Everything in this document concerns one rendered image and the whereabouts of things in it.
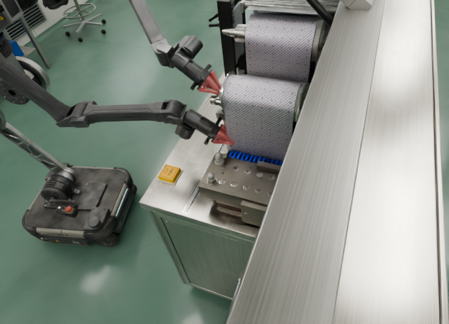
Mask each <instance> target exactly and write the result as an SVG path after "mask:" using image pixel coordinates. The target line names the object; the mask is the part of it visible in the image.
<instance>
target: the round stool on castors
mask: <svg viewBox="0 0 449 324"><path fill-rule="evenodd" d="M73 1H74V3H75V5H74V6H73V7H70V8H68V9H66V10H65V11H64V12H63V16H64V17H65V18H66V19H79V18H80V19H81V21H80V22H79V23H72V24H69V25H64V26H63V28H67V27H73V26H77V25H80V26H79V28H78V29H77V31H76V34H78V33H79V32H80V31H81V30H82V28H83V27H84V25H85V24H87V25H98V26H101V25H102V23H103V24H105V23H106V20H105V19H103V20H102V23H96V22H90V21H92V20H94V19H96V18H98V17H100V16H102V14H101V13H100V14H98V15H96V16H94V17H92V18H90V19H88V20H86V21H85V18H84V17H86V16H88V15H90V14H92V13H93V12H94V11H95V10H96V6H95V5H94V4H91V3H83V4H78V1H77V0H73ZM81 5H89V6H88V7H91V6H94V10H93V11H83V10H84V9H87V8H88V7H85V8H83V9H80V6H81ZM74 7H76V8H77V11H73V12H69V13H66V12H67V11H68V10H70V9H72V8H74ZM76 12H77V14H76V15H75V16H74V17H66V16H65V15H66V14H70V13H76ZM82 12H86V13H88V14H86V15H83V13H82ZM78 14H79V15H78ZM77 15H78V17H76V16H77ZM78 41H79V42H82V41H83V39H82V38H81V37H79V38H78Z"/></svg>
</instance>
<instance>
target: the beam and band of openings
mask: <svg viewBox="0 0 449 324"><path fill-rule="evenodd" d="M384 5H385V0H373V5H372V7H370V8H369V9H368V10H367V11H365V10H355V9H349V7H347V6H346V5H344V4H343V3H342V2H341V1H340V2H339V5H338V8H337V11H336V13H335V17H334V19H333V22H332V24H331V28H330V30H329V33H328V36H327V39H326V41H325V45H324V47H323V51H322V52H321V56H320V58H319V62H318V64H317V67H316V70H315V73H314V75H313V79H312V81H311V84H310V86H309V90H308V92H307V95H306V98H305V101H304V104H303V107H302V109H301V113H300V115H299V118H298V120H297V124H296V126H295V129H294V132H293V135H292V138H291V141H290V143H289V147H288V149H287V152H286V155H285V158H284V161H283V163H282V166H281V169H280V171H279V175H278V177H277V181H276V183H275V186H274V189H273V192H272V194H271V197H270V200H269V203H268V205H267V209H266V211H265V214H264V217H263V220H262V223H261V225H260V228H259V231H258V234H257V237H256V239H255V243H254V245H253V248H252V251H251V254H250V257H249V259H248V262H247V265H246V268H245V271H244V273H243V277H242V279H241V282H240V285H239V288H238V290H237V293H236V296H235V299H234V301H233V305H232V307H231V311H230V313H229V316H228V319H227V322H226V324H333V318H334V314H335V306H336V301H337V294H338V289H339V282H340V276H341V269H342V264H343V257H344V252H345V244H346V240H347V232H348V227H349V220H350V215H351V208H352V202H353V195H354V190H355V183H356V178H357V170H358V166H359V158H360V153H361V145H362V141H363V133H364V128H365V121H366V116H367V109H368V104H369V96H370V92H371V84H372V79H373V71H374V67H375V62H376V55H377V50H378V42H379V38H380V30H381V25H382V17H383V13H384Z"/></svg>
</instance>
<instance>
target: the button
mask: <svg viewBox="0 0 449 324"><path fill-rule="evenodd" d="M180 172H181V169H180V168H179V167H175V166H171V165H167V164H166V165H165V166H164V167H163V169H162V171H161V172H160V174H159V175H158V178H159V180H163V181H166V182H170V183H174V182H175V181H176V179H177V178H178V175H179V174H180Z"/></svg>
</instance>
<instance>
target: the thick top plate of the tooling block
mask: <svg viewBox="0 0 449 324"><path fill-rule="evenodd" d="M214 157H215V155H214ZM214 157H213V159H212V161H211V163H210V165H209V167H208V168H207V170H206V172H205V174H204V176H203V177H202V180H201V181H200V184H199V185H198V189H199V192H200V196H202V197H205V198H209V199H213V200H217V201H220V202H224V203H227V204H231V205H235V206H239V207H241V202H242V200H246V201H248V202H253V203H256V204H260V205H263V206H267V205H268V203H269V200H270V197H271V194H272V192H273V189H274V186H275V183H276V181H277V177H278V175H279V174H277V173H274V172H269V171H266V170H260V169H257V164H256V163H253V162H247V161H244V160H239V159H235V158H229V157H226V158H223V159H224V163H223V164H221V165H216V164H215V163H214V161H215V158H214ZM209 172H212V173H214V175H215V176H216V179H217V183H216V184H215V185H213V186H210V185H208V184H207V175H208V173H209Z"/></svg>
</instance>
